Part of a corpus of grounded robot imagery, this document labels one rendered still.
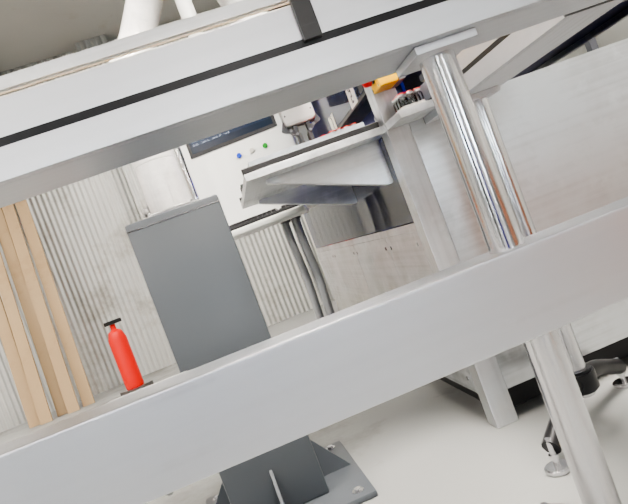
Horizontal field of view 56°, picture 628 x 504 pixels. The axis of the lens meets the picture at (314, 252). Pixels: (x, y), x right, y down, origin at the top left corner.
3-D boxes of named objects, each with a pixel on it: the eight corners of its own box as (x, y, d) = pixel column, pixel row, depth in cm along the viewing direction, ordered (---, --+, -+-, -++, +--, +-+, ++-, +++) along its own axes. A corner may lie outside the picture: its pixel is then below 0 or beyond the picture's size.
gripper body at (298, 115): (301, 87, 183) (314, 121, 183) (271, 98, 181) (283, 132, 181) (304, 80, 175) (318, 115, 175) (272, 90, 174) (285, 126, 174)
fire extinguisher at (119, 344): (155, 383, 498) (128, 313, 497) (153, 388, 471) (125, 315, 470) (123, 396, 492) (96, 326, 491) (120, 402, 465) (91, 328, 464)
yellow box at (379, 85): (398, 86, 157) (388, 61, 157) (406, 77, 150) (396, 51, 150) (372, 95, 156) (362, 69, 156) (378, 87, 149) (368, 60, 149)
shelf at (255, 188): (358, 167, 231) (356, 162, 231) (412, 122, 161) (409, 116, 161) (242, 209, 224) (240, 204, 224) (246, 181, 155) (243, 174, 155)
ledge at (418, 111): (434, 113, 160) (431, 107, 160) (451, 100, 147) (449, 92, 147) (387, 130, 158) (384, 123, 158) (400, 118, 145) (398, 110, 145)
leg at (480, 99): (590, 383, 148) (483, 95, 147) (612, 390, 139) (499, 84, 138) (558, 397, 147) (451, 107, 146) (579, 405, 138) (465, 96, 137)
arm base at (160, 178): (136, 222, 154) (111, 156, 154) (145, 228, 173) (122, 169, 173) (206, 198, 157) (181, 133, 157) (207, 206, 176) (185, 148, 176)
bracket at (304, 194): (356, 203, 221) (343, 170, 221) (357, 202, 218) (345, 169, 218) (271, 234, 217) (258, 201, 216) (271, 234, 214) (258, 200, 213)
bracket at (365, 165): (391, 183, 172) (375, 141, 172) (393, 182, 169) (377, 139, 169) (281, 223, 167) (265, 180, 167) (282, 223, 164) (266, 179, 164)
